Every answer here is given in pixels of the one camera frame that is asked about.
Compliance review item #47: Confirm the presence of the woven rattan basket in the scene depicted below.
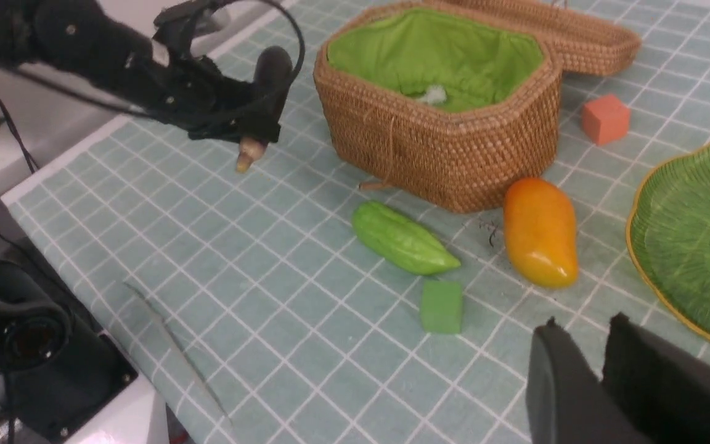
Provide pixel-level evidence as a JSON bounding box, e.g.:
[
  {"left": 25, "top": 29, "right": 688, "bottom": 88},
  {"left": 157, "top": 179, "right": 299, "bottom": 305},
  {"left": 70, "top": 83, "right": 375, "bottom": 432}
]
[{"left": 313, "top": 1, "right": 563, "bottom": 213}]

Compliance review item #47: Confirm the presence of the woven rattan basket lid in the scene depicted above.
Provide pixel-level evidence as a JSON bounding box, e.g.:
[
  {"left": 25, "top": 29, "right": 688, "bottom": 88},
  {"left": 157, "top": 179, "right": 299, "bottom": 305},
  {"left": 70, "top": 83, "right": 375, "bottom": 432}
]
[{"left": 451, "top": 1, "right": 642, "bottom": 78}]

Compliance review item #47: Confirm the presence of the green fabric basket lining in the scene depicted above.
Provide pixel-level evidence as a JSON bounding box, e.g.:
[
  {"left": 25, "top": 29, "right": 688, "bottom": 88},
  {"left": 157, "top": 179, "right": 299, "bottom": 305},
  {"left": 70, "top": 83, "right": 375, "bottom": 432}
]
[{"left": 327, "top": 7, "right": 544, "bottom": 113}]

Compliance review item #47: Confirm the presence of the orange yellow mango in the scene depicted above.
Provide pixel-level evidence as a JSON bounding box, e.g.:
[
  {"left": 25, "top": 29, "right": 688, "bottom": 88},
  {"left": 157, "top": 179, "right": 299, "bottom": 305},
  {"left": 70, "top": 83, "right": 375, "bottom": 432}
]
[{"left": 502, "top": 177, "right": 579, "bottom": 289}]

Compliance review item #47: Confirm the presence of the green ridged gourd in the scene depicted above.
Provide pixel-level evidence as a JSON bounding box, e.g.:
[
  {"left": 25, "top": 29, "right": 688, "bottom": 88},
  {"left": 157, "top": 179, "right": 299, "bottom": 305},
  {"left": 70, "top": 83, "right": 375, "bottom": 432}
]
[{"left": 351, "top": 200, "right": 461, "bottom": 276}]

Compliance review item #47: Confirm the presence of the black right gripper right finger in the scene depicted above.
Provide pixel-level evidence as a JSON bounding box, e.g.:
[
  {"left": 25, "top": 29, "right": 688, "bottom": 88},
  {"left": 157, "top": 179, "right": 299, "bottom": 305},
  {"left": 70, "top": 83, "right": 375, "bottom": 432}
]
[{"left": 601, "top": 314, "right": 710, "bottom": 443}]

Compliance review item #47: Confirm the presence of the orange foam cube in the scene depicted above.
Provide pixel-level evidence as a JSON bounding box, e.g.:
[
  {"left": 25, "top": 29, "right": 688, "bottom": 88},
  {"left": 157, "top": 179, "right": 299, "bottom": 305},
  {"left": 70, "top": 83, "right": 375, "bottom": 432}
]
[{"left": 581, "top": 94, "right": 631, "bottom": 146}]

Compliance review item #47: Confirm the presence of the green foam cube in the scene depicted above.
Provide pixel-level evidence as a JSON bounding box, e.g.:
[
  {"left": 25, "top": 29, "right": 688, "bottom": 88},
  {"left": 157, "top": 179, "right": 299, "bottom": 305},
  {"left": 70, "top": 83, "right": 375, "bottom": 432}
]
[{"left": 419, "top": 280, "right": 464, "bottom": 335}]

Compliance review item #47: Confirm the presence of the teal checkered tablecloth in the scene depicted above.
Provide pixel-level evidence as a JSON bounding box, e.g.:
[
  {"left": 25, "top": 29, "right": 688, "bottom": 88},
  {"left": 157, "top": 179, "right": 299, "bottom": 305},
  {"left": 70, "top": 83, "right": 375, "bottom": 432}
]
[{"left": 4, "top": 1, "right": 710, "bottom": 443}]

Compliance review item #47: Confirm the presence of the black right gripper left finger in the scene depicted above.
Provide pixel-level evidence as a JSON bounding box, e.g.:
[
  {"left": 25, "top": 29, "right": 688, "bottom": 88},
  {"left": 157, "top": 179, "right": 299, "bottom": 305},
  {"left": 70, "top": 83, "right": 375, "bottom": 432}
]
[{"left": 525, "top": 317, "right": 654, "bottom": 443}]

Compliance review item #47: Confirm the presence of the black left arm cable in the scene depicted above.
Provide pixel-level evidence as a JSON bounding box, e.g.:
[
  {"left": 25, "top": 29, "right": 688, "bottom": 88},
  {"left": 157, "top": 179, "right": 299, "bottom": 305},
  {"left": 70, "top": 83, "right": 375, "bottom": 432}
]
[{"left": 0, "top": 0, "right": 306, "bottom": 179}]

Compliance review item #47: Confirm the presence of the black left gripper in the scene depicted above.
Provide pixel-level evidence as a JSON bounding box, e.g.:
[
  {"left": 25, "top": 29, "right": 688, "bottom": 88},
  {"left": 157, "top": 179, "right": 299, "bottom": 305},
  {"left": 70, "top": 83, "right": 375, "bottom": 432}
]
[{"left": 99, "top": 16, "right": 281, "bottom": 144}]

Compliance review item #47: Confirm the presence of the green glass leaf plate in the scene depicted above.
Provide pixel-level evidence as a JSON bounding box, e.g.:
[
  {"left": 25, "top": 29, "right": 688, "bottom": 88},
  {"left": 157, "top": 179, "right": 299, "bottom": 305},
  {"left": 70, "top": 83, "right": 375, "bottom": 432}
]
[{"left": 626, "top": 144, "right": 710, "bottom": 341}]

